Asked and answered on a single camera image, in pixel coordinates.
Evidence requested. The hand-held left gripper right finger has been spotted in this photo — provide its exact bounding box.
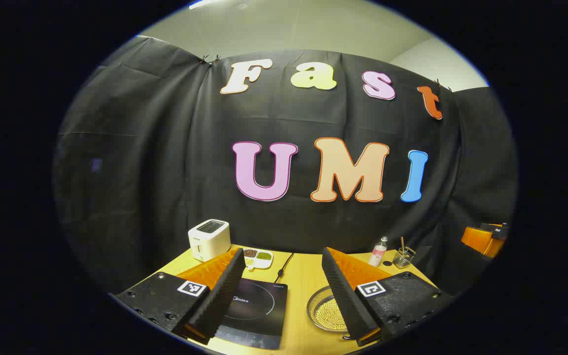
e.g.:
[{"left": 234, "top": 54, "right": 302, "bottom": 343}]
[{"left": 321, "top": 247, "right": 450, "bottom": 347}]

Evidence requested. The white divided dish of beans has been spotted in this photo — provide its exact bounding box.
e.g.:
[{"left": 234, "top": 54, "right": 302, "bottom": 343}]
[{"left": 243, "top": 248, "right": 274, "bottom": 270}]

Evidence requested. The white toaster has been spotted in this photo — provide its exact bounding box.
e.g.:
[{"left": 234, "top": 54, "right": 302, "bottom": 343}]
[{"left": 188, "top": 219, "right": 231, "bottom": 262}]

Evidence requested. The steel pot with black handle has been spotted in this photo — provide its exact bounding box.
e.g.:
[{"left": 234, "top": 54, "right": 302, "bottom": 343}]
[{"left": 307, "top": 285, "right": 358, "bottom": 341}]

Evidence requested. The clear bottle with pink label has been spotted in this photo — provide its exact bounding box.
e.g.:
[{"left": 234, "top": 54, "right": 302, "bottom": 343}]
[{"left": 368, "top": 236, "right": 389, "bottom": 267}]

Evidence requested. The black power cable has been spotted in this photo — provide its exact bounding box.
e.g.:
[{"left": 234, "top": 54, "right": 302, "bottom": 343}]
[{"left": 274, "top": 252, "right": 294, "bottom": 284}]

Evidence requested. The clear glass holder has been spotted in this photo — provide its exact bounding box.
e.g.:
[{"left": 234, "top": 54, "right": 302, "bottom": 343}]
[{"left": 393, "top": 247, "right": 417, "bottom": 269}]

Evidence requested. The black induction cooktop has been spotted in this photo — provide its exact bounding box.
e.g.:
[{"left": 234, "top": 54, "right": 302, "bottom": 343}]
[{"left": 213, "top": 277, "right": 288, "bottom": 351}]

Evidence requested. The pile of yellow beans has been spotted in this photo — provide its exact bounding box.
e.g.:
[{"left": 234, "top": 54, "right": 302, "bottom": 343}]
[{"left": 314, "top": 296, "right": 350, "bottom": 332}]

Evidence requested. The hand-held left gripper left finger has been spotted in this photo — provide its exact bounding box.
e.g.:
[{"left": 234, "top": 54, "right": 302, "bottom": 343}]
[{"left": 115, "top": 248, "right": 246, "bottom": 346}]

